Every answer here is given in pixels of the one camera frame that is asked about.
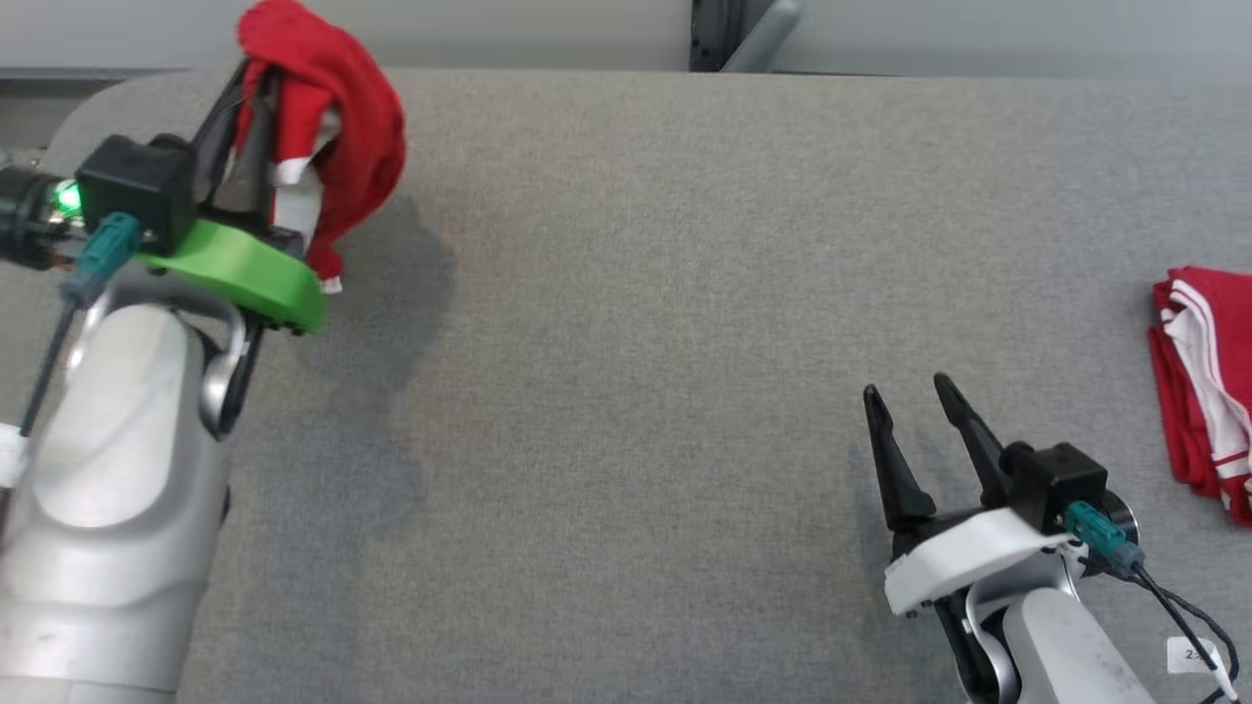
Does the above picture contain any left cable teal connector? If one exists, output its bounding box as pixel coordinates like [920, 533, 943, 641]
[18, 213, 144, 441]

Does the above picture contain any black post bracket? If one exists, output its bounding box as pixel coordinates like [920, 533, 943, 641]
[690, 0, 749, 74]

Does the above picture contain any cable teal connector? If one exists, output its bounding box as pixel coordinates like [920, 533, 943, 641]
[18, 213, 144, 441]
[1064, 501, 1243, 704]

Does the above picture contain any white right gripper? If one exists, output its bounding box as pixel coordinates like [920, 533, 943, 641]
[862, 373, 1088, 617]

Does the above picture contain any right cable teal connector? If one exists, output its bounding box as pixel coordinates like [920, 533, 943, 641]
[1064, 501, 1243, 704]

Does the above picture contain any grey fabric sofa cushion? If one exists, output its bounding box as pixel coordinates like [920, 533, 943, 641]
[0, 66, 1252, 704]

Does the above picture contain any red shorts white trim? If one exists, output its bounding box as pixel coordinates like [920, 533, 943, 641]
[235, 0, 408, 295]

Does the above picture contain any red Bulls 23 jersey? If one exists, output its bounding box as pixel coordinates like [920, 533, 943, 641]
[1149, 266, 1252, 529]

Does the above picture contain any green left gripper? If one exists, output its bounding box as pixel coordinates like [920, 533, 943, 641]
[137, 63, 330, 338]

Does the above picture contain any grey metal stand post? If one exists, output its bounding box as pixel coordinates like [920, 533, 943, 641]
[724, 0, 805, 74]

